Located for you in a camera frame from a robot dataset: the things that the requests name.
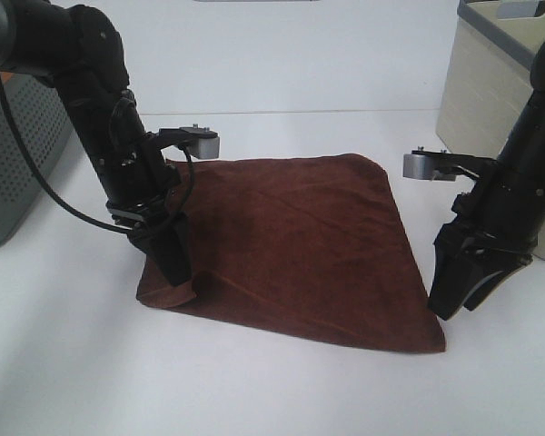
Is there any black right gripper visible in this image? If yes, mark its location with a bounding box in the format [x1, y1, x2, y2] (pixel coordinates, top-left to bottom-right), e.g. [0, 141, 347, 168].
[428, 181, 539, 321]

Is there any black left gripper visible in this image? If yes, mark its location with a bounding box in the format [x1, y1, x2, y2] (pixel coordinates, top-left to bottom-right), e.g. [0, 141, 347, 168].
[106, 191, 192, 286]

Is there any brown towel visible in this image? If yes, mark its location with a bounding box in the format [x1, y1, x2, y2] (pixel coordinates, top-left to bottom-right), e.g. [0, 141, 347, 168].
[136, 154, 446, 353]

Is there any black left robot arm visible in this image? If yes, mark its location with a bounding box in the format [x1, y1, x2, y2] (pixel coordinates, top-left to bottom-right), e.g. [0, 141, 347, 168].
[0, 1, 215, 286]

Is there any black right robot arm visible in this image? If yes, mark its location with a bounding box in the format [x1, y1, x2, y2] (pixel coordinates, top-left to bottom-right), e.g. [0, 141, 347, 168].
[428, 41, 545, 321]

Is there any grey basket with orange rim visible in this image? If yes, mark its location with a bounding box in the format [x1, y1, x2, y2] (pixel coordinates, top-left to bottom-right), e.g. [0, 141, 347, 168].
[0, 73, 73, 245]

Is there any beige plastic storage bin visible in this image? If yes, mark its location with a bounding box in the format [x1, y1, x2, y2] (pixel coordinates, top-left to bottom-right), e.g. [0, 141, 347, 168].
[434, 0, 545, 264]

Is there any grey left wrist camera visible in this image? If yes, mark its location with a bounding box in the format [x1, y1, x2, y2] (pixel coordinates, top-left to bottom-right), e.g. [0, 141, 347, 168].
[158, 124, 220, 160]

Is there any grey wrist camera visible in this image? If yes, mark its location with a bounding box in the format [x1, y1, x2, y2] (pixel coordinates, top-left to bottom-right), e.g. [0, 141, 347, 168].
[402, 148, 485, 182]
[158, 124, 220, 160]

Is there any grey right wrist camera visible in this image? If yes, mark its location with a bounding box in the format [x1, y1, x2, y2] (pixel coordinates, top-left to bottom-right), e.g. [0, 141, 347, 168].
[402, 148, 485, 182]

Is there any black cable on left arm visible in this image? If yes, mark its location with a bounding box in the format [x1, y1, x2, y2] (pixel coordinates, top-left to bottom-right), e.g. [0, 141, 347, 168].
[0, 34, 194, 233]

